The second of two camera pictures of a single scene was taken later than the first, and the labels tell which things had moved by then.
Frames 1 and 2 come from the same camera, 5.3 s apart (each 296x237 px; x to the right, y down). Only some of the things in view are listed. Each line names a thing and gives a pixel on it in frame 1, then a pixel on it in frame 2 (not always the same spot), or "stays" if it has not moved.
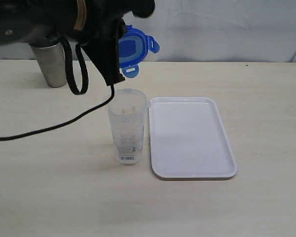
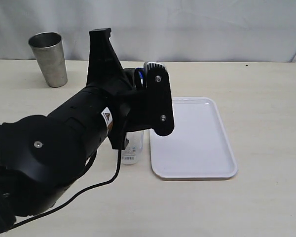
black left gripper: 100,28 to 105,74
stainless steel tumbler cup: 51,60 stays
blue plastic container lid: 133,48 to 140,78
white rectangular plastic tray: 189,139 stays
